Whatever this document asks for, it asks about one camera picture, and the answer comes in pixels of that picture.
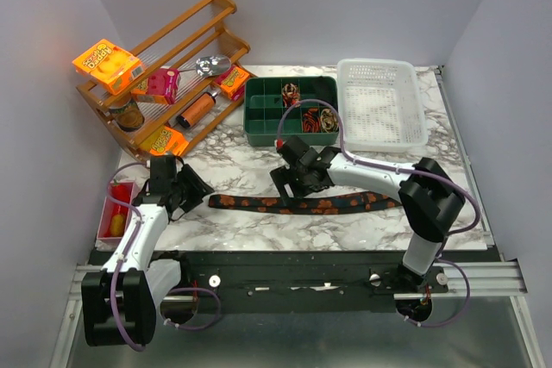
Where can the pink plastic bin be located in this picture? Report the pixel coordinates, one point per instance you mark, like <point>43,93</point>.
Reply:
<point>109,209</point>

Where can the silver metal spoon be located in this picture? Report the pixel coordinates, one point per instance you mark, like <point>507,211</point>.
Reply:
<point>210,66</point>

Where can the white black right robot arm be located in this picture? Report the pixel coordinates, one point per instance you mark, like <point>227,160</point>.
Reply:
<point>430,200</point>

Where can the red toy pepper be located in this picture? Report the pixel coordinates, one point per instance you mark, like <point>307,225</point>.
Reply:
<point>120,192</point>

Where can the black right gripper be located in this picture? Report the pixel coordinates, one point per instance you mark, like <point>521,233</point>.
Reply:
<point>278,176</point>

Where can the rolled tie top compartment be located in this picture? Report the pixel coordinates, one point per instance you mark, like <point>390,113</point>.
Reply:
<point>290,95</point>

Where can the wooden three-tier rack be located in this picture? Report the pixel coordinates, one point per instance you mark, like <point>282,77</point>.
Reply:
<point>200,31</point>

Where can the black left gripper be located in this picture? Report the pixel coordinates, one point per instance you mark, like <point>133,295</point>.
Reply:
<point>199,188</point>

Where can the aluminium frame rail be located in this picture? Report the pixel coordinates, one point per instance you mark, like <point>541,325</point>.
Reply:
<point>486,279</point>

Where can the black cloth in tray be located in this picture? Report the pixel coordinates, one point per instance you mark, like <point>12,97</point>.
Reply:
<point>324,90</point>

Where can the dark orange-patterned necktie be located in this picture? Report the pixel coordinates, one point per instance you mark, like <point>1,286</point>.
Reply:
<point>352,203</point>

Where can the orange black bottle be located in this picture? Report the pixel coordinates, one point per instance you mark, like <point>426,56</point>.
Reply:
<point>197,110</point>

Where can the rolled orange black tie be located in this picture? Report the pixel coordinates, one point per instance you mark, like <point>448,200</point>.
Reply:
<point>311,123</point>

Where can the pink sponge box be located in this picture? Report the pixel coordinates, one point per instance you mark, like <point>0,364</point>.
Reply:
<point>159,88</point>

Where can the large orange sponge box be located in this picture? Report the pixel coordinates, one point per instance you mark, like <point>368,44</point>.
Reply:
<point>109,65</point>

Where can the small orange pink box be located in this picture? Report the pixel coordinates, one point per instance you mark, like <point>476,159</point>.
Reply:
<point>232,82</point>

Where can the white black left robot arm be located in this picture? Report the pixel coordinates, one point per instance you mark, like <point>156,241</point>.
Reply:
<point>120,302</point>

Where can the yellow toy corn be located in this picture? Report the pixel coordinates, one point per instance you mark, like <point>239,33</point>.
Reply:
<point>117,225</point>

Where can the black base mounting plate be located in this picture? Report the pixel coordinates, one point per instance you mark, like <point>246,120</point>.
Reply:
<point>301,282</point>

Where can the rolled beige patterned tie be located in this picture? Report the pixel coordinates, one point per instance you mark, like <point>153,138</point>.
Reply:
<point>328,121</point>

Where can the food can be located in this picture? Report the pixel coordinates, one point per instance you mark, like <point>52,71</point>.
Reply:
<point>127,115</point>

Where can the green compartment organizer tray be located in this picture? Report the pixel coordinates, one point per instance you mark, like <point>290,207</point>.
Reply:
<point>265,115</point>

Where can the lower orange sponge box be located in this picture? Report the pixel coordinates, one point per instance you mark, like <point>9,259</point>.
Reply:
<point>164,140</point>

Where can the white plastic basket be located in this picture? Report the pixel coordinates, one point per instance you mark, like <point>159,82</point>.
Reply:
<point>380,106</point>

